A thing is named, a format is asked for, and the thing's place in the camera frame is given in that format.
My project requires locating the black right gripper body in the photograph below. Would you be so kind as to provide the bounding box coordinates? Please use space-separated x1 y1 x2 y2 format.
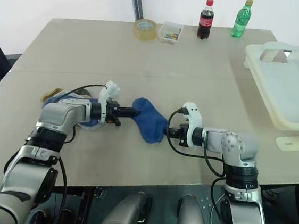
169 121 192 147

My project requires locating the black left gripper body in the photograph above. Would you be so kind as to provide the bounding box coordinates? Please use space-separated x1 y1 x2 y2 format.
103 100 125 127

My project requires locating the dark blue sock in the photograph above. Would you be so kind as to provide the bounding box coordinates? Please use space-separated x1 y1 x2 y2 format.
128 96 172 146

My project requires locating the light blue white sock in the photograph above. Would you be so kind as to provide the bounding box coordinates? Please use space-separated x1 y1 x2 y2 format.
40 89 104 134

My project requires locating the tan brown sock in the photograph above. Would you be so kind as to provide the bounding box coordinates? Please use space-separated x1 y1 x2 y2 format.
40 86 65 105

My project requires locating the white plastic basket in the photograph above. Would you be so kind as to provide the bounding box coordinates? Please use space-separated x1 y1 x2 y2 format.
234 38 299 153

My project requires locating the clear packing tape roll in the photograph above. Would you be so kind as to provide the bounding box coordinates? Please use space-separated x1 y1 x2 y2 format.
131 17 160 43

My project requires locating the grey rounded robot leg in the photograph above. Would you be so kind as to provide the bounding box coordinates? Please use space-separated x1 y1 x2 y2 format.
101 188 154 224
176 193 213 224

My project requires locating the clear box of coloured pins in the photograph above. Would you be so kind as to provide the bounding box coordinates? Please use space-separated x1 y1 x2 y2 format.
157 20 186 45

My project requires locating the cola bottle with red cap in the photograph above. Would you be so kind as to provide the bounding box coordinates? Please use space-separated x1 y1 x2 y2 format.
196 0 215 41

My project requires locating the green plastic bottle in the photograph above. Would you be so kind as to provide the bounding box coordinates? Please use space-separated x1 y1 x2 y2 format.
230 0 254 39

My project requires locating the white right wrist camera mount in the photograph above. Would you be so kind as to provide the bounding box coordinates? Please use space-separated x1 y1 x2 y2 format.
177 101 206 150

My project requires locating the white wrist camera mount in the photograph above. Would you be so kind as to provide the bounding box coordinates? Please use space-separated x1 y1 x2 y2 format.
97 79 123 107
177 101 206 150

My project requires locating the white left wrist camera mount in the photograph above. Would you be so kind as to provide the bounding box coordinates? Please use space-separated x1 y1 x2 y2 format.
97 79 123 107

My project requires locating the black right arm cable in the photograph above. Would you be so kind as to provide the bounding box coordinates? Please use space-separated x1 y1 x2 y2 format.
156 106 248 224

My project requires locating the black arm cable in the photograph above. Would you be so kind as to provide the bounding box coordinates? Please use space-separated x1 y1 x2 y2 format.
156 106 248 224
45 80 107 224

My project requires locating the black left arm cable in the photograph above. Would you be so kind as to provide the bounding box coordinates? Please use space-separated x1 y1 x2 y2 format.
45 80 107 224

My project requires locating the black table frame leg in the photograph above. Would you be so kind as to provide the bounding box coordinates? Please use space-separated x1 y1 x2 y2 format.
77 186 97 224

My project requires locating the dark metal wall post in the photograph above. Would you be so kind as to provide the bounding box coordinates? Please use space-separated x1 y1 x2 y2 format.
125 0 146 21

